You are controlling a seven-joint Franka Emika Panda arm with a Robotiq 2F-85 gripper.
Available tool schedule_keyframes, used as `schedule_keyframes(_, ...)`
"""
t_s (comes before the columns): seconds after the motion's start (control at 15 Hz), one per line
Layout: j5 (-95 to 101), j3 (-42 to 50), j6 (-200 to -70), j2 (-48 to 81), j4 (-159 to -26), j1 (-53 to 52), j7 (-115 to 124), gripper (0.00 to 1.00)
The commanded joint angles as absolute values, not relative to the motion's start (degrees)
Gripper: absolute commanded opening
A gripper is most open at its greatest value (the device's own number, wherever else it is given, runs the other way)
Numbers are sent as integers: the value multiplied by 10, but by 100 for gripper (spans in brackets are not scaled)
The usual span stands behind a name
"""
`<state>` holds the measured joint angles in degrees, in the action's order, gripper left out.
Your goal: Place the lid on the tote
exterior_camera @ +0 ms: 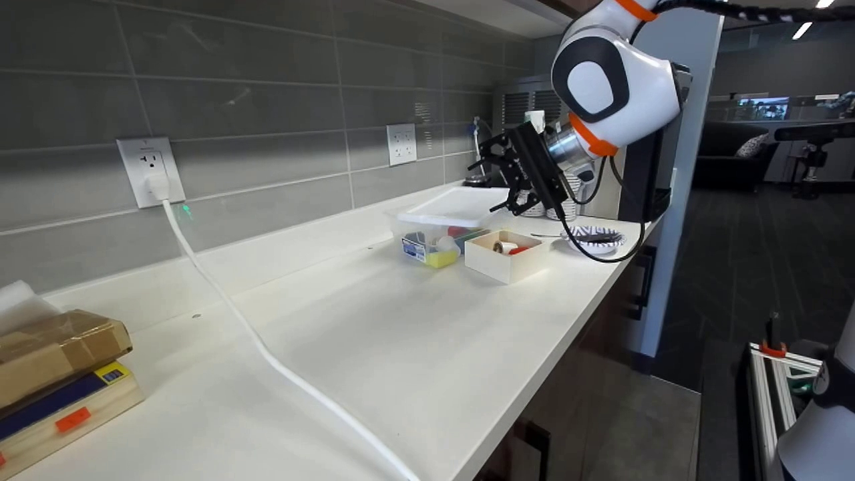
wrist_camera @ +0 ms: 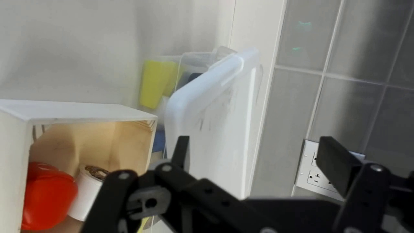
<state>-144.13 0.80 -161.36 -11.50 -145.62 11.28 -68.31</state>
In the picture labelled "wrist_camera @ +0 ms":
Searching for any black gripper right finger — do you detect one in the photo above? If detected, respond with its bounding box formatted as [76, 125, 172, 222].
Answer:
[316, 135, 414, 233]

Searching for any red toy piece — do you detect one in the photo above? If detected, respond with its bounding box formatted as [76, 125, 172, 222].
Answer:
[21, 161, 79, 233]

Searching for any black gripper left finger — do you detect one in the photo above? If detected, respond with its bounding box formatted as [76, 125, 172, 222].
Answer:
[80, 135, 243, 233]

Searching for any white toy piece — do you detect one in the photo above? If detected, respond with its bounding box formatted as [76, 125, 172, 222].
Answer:
[67, 165, 110, 223]

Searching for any white four-socket wall outlet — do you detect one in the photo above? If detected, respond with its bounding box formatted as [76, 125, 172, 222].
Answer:
[294, 138, 368, 201]

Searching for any light wooden box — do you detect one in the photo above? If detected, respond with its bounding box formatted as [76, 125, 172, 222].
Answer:
[0, 99, 159, 233]

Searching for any yellow block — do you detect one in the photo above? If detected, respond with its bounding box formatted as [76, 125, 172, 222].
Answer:
[137, 59, 181, 112]

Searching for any clear plastic tote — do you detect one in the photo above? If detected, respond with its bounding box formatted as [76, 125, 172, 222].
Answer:
[136, 45, 238, 174]

